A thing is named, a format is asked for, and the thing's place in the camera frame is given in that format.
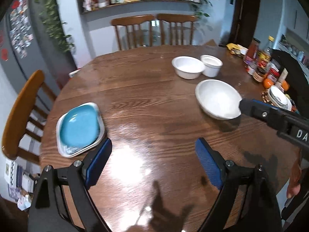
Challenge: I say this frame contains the large patterned square plate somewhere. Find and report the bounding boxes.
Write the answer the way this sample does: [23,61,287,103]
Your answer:
[56,102,106,158]

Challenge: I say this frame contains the orange fruit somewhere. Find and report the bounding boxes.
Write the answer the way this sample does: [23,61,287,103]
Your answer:
[262,78,274,89]
[281,80,290,92]

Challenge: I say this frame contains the hanging green vine plant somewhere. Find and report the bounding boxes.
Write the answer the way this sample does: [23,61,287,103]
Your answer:
[35,0,75,52]

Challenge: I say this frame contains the yellow snack packet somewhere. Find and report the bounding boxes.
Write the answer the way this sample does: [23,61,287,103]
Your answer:
[226,43,248,58]

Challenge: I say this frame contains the wooden bead trivet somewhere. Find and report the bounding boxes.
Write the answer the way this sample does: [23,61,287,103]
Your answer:
[261,89,275,106]

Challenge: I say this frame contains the large white bowl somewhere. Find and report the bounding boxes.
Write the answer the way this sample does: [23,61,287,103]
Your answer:
[195,79,242,120]

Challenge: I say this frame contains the person's right hand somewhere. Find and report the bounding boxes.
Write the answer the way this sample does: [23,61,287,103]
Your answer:
[286,151,302,199]

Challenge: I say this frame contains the back right wooden chair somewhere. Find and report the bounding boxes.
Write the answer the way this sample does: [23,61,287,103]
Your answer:
[157,13,197,46]

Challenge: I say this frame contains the dark wooden door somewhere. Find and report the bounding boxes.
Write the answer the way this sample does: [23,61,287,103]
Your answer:
[228,0,260,48]

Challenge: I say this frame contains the medium white bowl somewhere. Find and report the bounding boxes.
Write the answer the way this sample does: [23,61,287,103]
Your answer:
[171,56,205,80]

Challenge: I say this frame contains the blue oval dish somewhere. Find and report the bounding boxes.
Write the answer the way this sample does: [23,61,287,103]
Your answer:
[60,104,100,154]

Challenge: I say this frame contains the red sauce bottle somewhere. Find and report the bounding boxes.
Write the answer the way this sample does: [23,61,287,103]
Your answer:
[243,38,260,67]

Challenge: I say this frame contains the right green vine plant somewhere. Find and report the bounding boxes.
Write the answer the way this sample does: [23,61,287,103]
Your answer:
[191,0,213,20]

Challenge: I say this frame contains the dark lid sauce jar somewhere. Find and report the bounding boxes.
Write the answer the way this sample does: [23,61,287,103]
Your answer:
[252,66,266,83]

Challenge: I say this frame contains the red lid chili jar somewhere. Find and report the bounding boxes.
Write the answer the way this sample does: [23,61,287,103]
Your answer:
[267,68,280,84]

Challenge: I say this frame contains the grey refrigerator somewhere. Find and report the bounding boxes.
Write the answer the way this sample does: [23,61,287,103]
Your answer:
[1,0,76,94]

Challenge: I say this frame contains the wooden chair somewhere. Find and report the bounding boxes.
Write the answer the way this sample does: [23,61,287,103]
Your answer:
[157,13,197,46]
[2,70,57,165]
[110,14,155,51]

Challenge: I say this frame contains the small red label jar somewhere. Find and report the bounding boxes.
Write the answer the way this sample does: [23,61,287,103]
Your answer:
[246,62,257,75]

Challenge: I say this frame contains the back left wooden chair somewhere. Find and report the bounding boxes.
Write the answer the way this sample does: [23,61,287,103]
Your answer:
[110,14,155,51]

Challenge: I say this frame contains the white ramekin cup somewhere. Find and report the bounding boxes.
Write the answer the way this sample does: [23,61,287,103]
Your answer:
[201,55,223,78]

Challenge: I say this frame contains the stacked patterned dishes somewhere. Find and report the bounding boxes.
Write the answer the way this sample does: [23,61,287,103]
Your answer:
[267,85,292,111]

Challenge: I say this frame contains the yellow cap vinegar bottle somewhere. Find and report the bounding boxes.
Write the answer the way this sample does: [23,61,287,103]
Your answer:
[257,36,274,69]

